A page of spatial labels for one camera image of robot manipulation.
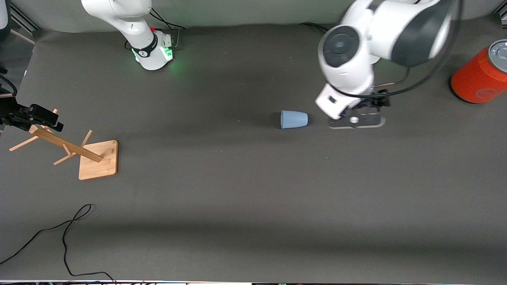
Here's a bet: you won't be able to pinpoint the light blue cup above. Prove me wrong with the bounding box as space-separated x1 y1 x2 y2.
280 110 309 129

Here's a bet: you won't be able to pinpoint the bamboo cup rack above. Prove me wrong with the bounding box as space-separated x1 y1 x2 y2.
9 109 119 181

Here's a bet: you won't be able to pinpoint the orange cylindrical speaker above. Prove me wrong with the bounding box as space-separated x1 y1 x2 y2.
450 40 507 104

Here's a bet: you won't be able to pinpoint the black arm base cables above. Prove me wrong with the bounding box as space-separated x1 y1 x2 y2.
150 6 187 50
298 22 331 33

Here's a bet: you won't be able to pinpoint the thin black cable on table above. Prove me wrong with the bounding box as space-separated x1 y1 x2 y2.
0 204 118 285

